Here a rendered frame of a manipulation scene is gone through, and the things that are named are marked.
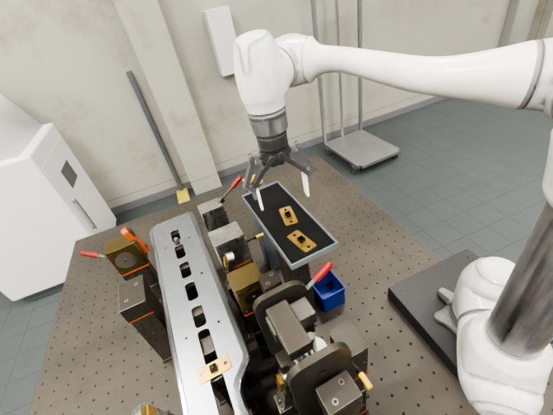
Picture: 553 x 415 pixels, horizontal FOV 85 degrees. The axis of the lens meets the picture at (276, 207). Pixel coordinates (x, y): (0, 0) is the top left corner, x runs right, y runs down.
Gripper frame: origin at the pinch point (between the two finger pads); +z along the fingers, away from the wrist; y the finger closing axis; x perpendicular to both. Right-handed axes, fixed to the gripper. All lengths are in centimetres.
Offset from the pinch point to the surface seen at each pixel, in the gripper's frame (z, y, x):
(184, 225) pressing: 23, 37, -33
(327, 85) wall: 58, -114, -260
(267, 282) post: 12.8, 11.2, 16.7
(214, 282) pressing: 22.9, 27.5, 1.8
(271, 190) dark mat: 6.9, 1.1, -15.2
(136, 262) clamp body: 25, 56, -22
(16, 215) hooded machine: 48, 162, -133
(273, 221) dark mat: 6.9, 4.5, 0.7
